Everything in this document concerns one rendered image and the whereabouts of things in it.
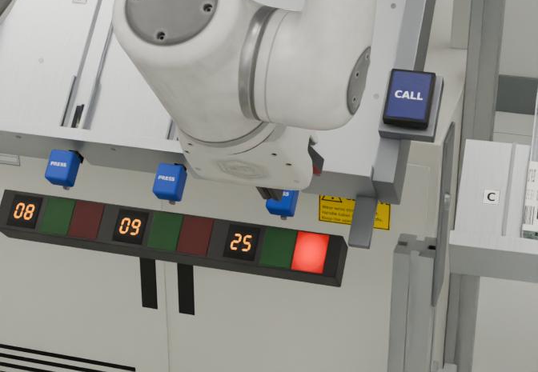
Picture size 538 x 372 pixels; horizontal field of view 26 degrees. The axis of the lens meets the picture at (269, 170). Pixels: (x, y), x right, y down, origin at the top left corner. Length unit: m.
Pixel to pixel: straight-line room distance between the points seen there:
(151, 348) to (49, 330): 0.15
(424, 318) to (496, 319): 1.09
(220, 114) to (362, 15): 0.12
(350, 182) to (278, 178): 0.15
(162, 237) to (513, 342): 1.16
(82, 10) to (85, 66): 0.06
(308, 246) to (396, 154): 0.12
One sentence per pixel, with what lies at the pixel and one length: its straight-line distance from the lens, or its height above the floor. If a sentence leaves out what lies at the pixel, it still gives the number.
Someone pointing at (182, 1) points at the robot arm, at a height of 0.96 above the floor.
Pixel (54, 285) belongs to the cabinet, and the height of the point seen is 0.34.
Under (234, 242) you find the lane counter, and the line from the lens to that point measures 1.07.
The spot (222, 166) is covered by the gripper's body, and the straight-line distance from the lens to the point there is 0.93.
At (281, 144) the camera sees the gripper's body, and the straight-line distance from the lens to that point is 0.87.
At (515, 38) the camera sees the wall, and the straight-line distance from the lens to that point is 3.06.
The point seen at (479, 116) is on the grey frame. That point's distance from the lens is 1.58.
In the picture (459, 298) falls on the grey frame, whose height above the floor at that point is 0.29.
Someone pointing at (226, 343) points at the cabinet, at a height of 0.29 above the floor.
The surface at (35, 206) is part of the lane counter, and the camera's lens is 1.15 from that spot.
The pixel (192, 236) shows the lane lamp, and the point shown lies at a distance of 1.09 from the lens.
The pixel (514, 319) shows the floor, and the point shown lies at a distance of 2.22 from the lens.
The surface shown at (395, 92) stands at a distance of 1.04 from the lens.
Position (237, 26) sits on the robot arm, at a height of 0.95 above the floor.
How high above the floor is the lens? 1.18
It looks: 26 degrees down
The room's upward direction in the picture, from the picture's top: straight up
